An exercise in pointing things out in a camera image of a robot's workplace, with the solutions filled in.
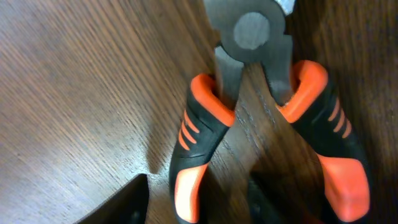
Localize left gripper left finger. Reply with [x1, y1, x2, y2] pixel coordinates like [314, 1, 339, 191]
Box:
[76, 174, 149, 224]

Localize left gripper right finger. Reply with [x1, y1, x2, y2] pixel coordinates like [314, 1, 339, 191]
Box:
[247, 172, 323, 224]

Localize orange black long-nose pliers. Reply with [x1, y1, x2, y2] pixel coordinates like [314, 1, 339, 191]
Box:
[169, 0, 371, 224]

